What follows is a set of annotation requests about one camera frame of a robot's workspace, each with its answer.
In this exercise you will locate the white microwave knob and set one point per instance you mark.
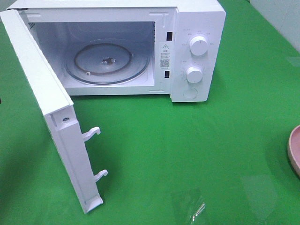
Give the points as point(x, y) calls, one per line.
point(198, 45)
point(194, 74)

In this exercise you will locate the white microwave door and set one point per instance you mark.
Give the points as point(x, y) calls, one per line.
point(58, 111)

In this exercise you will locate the pink plate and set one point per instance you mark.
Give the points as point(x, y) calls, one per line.
point(293, 149)

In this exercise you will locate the glass microwave turntable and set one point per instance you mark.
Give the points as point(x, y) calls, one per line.
point(108, 61)

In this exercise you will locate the white microwave oven body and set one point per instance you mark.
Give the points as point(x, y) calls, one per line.
point(60, 25)

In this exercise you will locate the green table cover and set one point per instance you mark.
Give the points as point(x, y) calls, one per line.
point(220, 162)

